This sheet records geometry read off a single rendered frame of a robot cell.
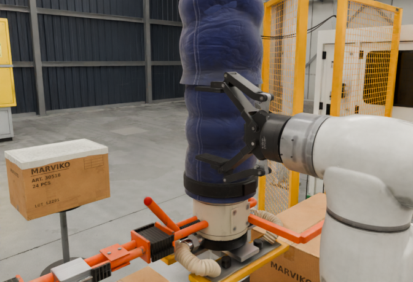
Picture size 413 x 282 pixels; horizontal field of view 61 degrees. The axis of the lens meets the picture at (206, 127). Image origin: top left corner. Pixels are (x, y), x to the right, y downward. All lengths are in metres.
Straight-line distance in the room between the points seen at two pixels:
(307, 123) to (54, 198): 2.31
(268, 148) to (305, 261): 0.98
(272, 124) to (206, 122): 0.42
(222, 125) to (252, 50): 0.21
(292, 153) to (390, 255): 0.17
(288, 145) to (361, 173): 0.11
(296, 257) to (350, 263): 1.01
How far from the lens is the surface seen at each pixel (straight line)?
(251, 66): 0.94
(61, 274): 0.87
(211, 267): 0.98
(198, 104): 0.93
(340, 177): 0.46
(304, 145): 0.49
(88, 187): 2.74
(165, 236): 0.96
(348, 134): 0.46
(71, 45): 12.18
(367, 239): 0.48
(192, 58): 0.93
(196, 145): 0.97
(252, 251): 1.09
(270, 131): 0.53
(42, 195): 2.62
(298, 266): 1.50
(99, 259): 0.92
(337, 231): 0.49
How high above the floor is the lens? 1.66
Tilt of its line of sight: 11 degrees down
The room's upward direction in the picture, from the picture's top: straight up
